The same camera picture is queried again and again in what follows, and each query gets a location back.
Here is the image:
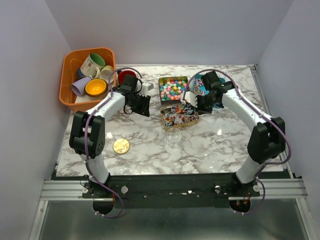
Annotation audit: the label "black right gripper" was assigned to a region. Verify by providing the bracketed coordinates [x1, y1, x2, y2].
[190, 94, 218, 115]

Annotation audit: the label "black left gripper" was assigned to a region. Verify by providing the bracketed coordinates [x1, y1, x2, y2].
[127, 92, 151, 117]

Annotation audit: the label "gold tin of lollipops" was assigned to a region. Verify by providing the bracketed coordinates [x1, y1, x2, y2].
[160, 106, 200, 132]

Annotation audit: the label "dark tin of star candies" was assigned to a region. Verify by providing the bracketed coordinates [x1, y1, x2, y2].
[158, 76, 188, 105]

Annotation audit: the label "silver metal scoop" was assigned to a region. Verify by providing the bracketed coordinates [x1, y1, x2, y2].
[171, 104, 196, 116]

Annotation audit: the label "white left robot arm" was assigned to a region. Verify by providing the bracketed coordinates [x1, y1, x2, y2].
[69, 75, 153, 198]

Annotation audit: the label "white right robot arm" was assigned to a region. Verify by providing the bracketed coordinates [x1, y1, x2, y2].
[196, 69, 286, 196]

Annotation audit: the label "teal tin swirl lollipops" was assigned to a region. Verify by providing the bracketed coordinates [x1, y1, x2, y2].
[190, 74, 226, 109]

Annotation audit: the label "black mug red inside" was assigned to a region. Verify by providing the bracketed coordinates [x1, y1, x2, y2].
[116, 69, 138, 86]

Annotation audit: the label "clear glass jar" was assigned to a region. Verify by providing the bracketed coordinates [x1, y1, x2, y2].
[166, 128, 182, 148]

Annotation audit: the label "gold round jar lid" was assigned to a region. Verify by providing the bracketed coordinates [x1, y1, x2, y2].
[113, 138, 130, 155]

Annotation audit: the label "cream white mug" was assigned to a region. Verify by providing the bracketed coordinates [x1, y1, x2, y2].
[99, 65, 114, 83]

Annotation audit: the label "black mug yellow inside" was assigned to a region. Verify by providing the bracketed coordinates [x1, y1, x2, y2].
[84, 78, 108, 97]

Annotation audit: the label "white mug green inside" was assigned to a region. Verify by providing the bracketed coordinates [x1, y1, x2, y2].
[80, 53, 106, 79]

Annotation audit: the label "lavender cup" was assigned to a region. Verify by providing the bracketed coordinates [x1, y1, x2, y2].
[70, 76, 92, 96]

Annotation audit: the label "blue mug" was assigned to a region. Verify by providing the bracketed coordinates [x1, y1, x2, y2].
[76, 68, 86, 81]

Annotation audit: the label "orange plastic bin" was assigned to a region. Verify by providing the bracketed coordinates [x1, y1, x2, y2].
[59, 47, 116, 113]

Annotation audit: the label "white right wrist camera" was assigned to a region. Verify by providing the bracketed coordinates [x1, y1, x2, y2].
[180, 91, 198, 108]

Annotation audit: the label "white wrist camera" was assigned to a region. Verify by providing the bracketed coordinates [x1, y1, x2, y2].
[180, 91, 198, 108]
[138, 81, 154, 96]

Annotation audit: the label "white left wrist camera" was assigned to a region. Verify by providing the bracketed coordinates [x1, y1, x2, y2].
[138, 81, 154, 96]

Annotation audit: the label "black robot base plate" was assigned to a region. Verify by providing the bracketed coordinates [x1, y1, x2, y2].
[49, 171, 276, 210]

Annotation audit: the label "aluminium frame rail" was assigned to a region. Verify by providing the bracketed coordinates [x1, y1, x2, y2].
[30, 179, 318, 240]

